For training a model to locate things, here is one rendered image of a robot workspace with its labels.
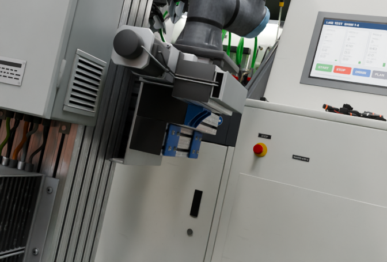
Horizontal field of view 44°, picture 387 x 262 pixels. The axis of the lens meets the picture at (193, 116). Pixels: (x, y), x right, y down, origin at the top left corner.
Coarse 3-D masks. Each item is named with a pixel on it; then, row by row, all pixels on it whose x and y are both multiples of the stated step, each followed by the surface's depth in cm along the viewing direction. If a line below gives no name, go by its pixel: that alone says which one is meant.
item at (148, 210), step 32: (192, 160) 184; (224, 160) 179; (128, 192) 194; (160, 192) 188; (192, 192) 183; (128, 224) 192; (160, 224) 186; (192, 224) 181; (96, 256) 195; (128, 256) 190; (160, 256) 184; (192, 256) 179
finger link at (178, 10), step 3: (180, 3) 190; (183, 3) 191; (177, 6) 188; (180, 6) 190; (183, 6) 191; (177, 9) 189; (180, 9) 191; (177, 12) 189; (180, 12) 191; (177, 15) 190; (180, 15) 191; (174, 18) 192; (177, 18) 191; (174, 21) 192
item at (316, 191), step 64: (320, 0) 208; (384, 0) 198; (256, 128) 176; (320, 128) 167; (256, 192) 173; (320, 192) 164; (384, 192) 156; (256, 256) 170; (320, 256) 161; (384, 256) 153
